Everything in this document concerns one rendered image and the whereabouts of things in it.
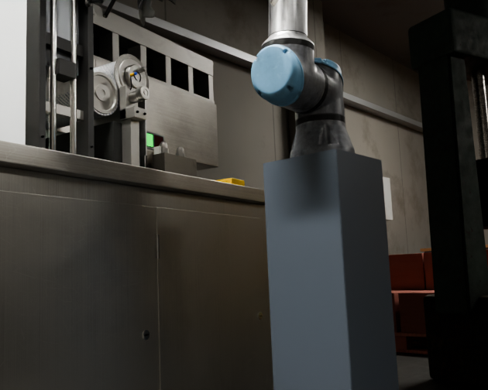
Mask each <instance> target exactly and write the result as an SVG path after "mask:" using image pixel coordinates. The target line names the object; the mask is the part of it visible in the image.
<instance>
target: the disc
mask: <svg viewBox="0 0 488 390"><path fill-rule="evenodd" d="M127 59H131V60H135V61H136V62H137V63H138V64H139V65H140V66H141V67H144V66H143V64H142V63H141V62H140V61H139V60H138V59H137V58H136V57H135V56H133V55H131V54H123V55H121V56H120V57H119V58H118V59H117V60H116V61H115V65H114V78H115V83H116V85H117V88H118V89H119V88H120V87H122V85H121V82H120V79H119V67H120V65H121V63H122V61H124V60H127ZM144 74H145V76H146V87H147V88H148V89H149V78H148V75H147V72H146V71H144Z"/></svg>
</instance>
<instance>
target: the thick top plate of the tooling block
mask: <svg viewBox="0 0 488 390"><path fill-rule="evenodd" d="M149 168H150V169H158V170H162V171H166V172H171V173H178V174H183V175H187V176H195V177H197V162H196V159H190V158H187V157H183V156H177V155H173V154H170V153H165V152H163V153H159V154H155V155H153V167H149Z"/></svg>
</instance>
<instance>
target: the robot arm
mask: <svg viewBox="0 0 488 390"><path fill-rule="evenodd" d="M137 3H138V9H139V18H140V22H141V25H142V26H143V27H144V25H145V22H146V18H153V17H154V16H155V11H154V10H153V8H152V0H137ZM256 56H257V58H256V60H254V61H253V65H252V69H251V78H252V82H253V86H254V88H255V90H256V92H257V94H258V95H259V96H260V97H262V98H263V99H265V100H267V101H268V102H270V103H271V104H274V105H276V106H281V107H283V108H286V109H289V110H291V111H295V122H296V133H295V136H294V142H293V145H292V150H291V152H290V158H292V157H296V156H303V155H307V154H312V153H316V152H323V151H327V150H331V149H340V150H343V151H346V152H352V153H355V149H354V147H353V145H352V142H351V139H350V137H349V134H348V132H347V130H346V128H345V109H344V97H343V78H342V72H341V69H340V67H339V65H338V64H337V63H335V62H333V61H331V60H328V59H324V60H322V59H321V58H314V43H313V42H312V41H311V40H309V38H308V0H269V38H268V39H267V40H266V41H265V42H264V43H263V44H262V48H261V51H260V52H259V53H258V54H257V55H256Z"/></svg>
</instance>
